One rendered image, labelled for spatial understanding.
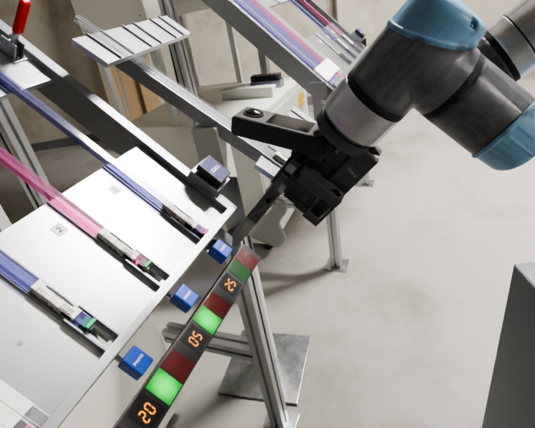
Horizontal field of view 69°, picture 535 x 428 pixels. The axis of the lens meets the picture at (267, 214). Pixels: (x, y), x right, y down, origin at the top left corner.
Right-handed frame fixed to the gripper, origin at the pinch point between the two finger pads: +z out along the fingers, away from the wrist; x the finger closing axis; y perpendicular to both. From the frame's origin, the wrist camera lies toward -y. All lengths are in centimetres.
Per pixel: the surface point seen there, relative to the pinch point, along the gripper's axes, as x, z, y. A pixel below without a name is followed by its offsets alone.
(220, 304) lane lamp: -7.5, 10.8, 4.8
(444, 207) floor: 134, 36, 74
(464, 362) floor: 45, 32, 79
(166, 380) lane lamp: -21.2, 10.8, 4.3
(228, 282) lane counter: -3.1, 10.8, 4.0
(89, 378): -27.1, 7.6, -2.9
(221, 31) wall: 289, 107, -112
